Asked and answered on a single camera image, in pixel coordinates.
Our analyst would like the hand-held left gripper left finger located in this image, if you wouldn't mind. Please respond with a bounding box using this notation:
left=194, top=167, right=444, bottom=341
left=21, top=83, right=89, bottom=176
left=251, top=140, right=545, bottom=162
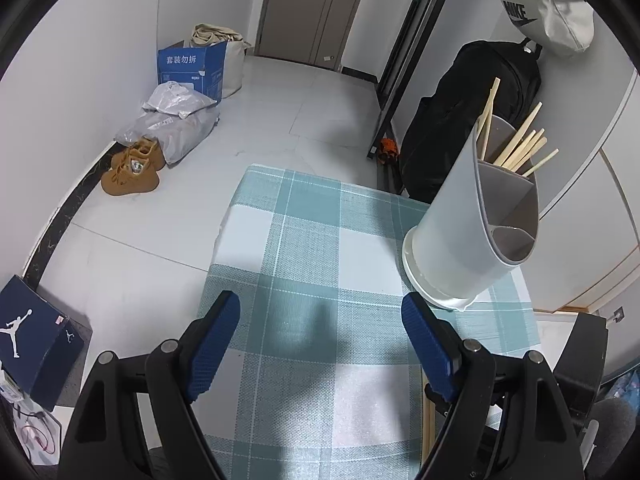
left=59, top=290, right=242, bottom=480

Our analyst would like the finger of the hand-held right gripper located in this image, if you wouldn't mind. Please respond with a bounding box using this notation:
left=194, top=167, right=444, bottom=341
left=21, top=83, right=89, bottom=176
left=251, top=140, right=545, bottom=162
left=424, top=385, right=453, bottom=417

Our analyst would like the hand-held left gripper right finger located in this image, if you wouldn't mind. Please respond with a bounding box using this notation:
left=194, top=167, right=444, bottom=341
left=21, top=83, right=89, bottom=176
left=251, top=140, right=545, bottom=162
left=401, top=292, right=586, bottom=480

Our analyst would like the white utensil holder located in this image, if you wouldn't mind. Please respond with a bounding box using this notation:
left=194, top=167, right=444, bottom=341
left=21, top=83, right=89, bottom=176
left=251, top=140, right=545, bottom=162
left=402, top=114, right=541, bottom=311

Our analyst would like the bundle of wooden chopsticks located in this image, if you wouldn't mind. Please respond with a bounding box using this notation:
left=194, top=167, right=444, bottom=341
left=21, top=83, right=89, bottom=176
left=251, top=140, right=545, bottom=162
left=475, top=77, right=560, bottom=178

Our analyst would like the teal chequered tablecloth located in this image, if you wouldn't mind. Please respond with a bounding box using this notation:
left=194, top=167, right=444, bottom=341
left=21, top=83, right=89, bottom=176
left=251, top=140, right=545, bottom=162
left=197, top=164, right=541, bottom=480

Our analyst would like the navy shoebox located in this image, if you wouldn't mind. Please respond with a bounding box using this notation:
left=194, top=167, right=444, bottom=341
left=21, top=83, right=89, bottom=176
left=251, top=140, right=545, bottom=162
left=0, top=275, right=93, bottom=411

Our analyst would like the orange and black object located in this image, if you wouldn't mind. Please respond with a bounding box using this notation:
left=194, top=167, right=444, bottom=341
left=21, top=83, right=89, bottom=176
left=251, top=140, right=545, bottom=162
left=377, top=137, right=401, bottom=166

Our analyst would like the white power strip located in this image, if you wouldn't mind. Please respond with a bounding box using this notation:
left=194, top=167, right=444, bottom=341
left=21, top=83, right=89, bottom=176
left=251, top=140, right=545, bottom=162
left=0, top=372, right=23, bottom=401

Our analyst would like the grey plastic parcel bag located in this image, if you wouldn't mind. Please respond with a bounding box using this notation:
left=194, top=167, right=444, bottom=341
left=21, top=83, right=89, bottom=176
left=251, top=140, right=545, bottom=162
left=114, top=107, right=221, bottom=166

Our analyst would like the black backpack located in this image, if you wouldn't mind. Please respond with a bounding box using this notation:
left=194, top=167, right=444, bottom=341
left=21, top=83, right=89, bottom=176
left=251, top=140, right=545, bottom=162
left=400, top=40, right=543, bottom=206

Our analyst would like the white plastic parcel bag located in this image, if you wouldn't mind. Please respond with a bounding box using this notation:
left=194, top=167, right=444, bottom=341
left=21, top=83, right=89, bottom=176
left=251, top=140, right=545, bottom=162
left=141, top=81, right=218, bottom=118

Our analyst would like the white sack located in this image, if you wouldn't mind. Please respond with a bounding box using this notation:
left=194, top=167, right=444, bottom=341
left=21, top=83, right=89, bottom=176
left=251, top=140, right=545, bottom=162
left=220, top=40, right=251, bottom=100

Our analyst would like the blue cardboard box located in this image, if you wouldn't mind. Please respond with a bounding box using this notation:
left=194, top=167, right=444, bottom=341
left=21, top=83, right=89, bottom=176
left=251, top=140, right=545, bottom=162
left=157, top=41, right=228, bottom=103

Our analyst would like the black folded stand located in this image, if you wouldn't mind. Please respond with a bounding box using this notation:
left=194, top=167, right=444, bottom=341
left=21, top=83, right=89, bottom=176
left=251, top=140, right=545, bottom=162
left=367, top=0, right=466, bottom=161

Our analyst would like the grey door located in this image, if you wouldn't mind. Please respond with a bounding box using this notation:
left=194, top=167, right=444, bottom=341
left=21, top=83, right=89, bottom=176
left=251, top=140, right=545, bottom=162
left=255, top=0, right=376, bottom=68

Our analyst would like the white duffel bag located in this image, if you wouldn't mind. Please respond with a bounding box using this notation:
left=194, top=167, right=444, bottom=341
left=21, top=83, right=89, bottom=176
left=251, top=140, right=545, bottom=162
left=482, top=0, right=596, bottom=56

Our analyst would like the red cable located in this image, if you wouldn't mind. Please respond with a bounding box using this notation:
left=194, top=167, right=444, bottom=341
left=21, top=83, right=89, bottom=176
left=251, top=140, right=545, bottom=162
left=15, top=410, right=59, bottom=456

